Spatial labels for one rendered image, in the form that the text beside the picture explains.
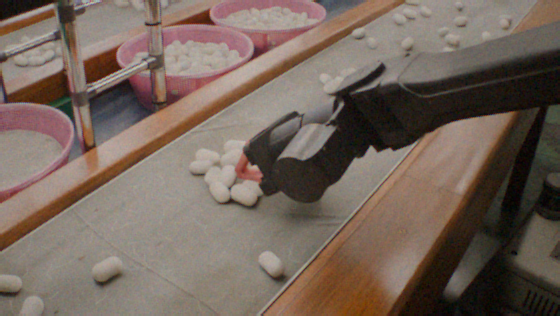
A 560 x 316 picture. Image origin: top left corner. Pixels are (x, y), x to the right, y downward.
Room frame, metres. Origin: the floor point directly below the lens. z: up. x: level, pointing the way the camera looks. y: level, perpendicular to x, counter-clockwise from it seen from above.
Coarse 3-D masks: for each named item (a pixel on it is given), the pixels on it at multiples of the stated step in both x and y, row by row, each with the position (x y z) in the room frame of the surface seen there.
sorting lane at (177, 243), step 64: (448, 0) 1.50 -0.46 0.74; (512, 0) 1.55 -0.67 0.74; (320, 64) 1.00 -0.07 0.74; (256, 128) 0.75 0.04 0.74; (128, 192) 0.57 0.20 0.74; (192, 192) 0.58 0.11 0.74; (0, 256) 0.44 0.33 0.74; (64, 256) 0.45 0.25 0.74; (128, 256) 0.45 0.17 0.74; (192, 256) 0.46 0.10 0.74; (256, 256) 0.46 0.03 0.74
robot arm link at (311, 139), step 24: (360, 72) 0.51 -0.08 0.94; (336, 96) 0.51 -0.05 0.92; (336, 120) 0.47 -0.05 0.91; (360, 120) 0.50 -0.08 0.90; (312, 144) 0.46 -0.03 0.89; (336, 144) 0.45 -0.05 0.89; (360, 144) 0.47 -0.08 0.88; (384, 144) 0.49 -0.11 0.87; (408, 144) 0.48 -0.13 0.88; (288, 168) 0.45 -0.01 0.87; (312, 168) 0.43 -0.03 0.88; (336, 168) 0.44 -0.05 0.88; (288, 192) 0.45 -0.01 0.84; (312, 192) 0.44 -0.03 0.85
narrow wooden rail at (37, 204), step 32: (384, 0) 1.37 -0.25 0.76; (320, 32) 1.11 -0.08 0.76; (256, 64) 0.94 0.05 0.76; (288, 64) 0.96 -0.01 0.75; (192, 96) 0.80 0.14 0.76; (224, 96) 0.81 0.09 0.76; (128, 128) 0.70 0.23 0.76; (160, 128) 0.70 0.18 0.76; (192, 128) 0.74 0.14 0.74; (96, 160) 0.61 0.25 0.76; (128, 160) 0.63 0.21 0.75; (32, 192) 0.53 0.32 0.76; (64, 192) 0.54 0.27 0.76; (0, 224) 0.47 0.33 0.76; (32, 224) 0.49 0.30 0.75
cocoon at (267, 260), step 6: (264, 252) 0.45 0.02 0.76; (270, 252) 0.45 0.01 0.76; (264, 258) 0.44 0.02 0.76; (270, 258) 0.44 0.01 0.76; (276, 258) 0.44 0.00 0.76; (264, 264) 0.44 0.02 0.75; (270, 264) 0.43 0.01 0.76; (276, 264) 0.43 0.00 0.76; (282, 264) 0.43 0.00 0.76; (270, 270) 0.43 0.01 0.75; (276, 270) 0.43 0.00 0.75; (282, 270) 0.43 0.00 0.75; (276, 276) 0.42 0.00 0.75
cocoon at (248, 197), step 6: (234, 186) 0.57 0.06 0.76; (240, 186) 0.57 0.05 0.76; (234, 192) 0.56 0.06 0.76; (240, 192) 0.56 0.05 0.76; (246, 192) 0.55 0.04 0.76; (252, 192) 0.56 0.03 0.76; (234, 198) 0.56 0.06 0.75; (240, 198) 0.55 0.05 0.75; (246, 198) 0.55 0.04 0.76; (252, 198) 0.55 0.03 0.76; (246, 204) 0.55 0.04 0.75; (252, 204) 0.55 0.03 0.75
